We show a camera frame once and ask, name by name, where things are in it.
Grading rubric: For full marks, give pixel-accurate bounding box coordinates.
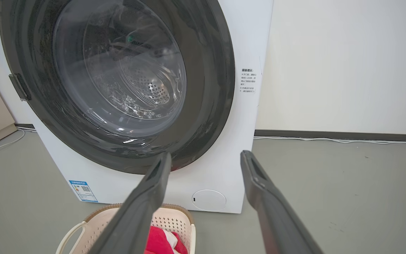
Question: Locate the blue energy label sticker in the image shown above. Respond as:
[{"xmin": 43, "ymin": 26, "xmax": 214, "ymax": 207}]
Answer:
[{"xmin": 69, "ymin": 180, "xmax": 98, "ymax": 202}]

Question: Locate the round white filter cover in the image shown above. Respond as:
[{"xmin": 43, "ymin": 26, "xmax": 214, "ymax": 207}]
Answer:
[{"xmin": 192, "ymin": 189, "xmax": 227, "ymax": 212}]

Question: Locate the round black washer door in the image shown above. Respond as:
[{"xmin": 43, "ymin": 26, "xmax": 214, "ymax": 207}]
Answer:
[{"xmin": 0, "ymin": 0, "xmax": 236, "ymax": 175}]

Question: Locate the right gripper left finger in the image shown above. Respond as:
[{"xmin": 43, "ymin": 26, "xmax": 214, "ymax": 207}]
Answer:
[{"xmin": 87, "ymin": 152, "xmax": 172, "ymax": 254}]

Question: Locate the beige perforated laundry basket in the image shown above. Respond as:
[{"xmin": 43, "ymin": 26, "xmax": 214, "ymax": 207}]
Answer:
[{"xmin": 56, "ymin": 203, "xmax": 196, "ymax": 254}]

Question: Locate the steel washing drum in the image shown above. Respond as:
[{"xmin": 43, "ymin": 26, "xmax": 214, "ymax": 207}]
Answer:
[{"xmin": 53, "ymin": 0, "xmax": 187, "ymax": 138}]

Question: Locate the white front-load washing machine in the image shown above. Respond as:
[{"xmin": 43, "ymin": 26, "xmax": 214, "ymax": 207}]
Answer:
[{"xmin": 0, "ymin": 0, "xmax": 275, "ymax": 214}]

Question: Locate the black door latch handle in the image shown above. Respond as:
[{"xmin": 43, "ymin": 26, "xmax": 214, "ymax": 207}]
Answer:
[{"xmin": 8, "ymin": 73, "xmax": 32, "ymax": 102}]

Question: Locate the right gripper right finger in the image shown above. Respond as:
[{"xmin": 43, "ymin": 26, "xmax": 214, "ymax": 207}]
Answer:
[{"xmin": 240, "ymin": 150, "xmax": 325, "ymax": 254}]

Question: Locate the white floor cable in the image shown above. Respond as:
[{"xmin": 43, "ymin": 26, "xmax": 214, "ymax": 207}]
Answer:
[{"xmin": 0, "ymin": 126, "xmax": 37, "ymax": 165}]

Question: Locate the red garment with white stripes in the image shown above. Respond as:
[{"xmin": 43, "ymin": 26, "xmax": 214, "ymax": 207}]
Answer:
[{"xmin": 144, "ymin": 226, "xmax": 189, "ymax": 254}]

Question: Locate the small text warning sticker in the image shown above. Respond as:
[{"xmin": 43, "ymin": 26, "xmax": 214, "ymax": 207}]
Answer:
[{"xmin": 240, "ymin": 68, "xmax": 260, "ymax": 94}]

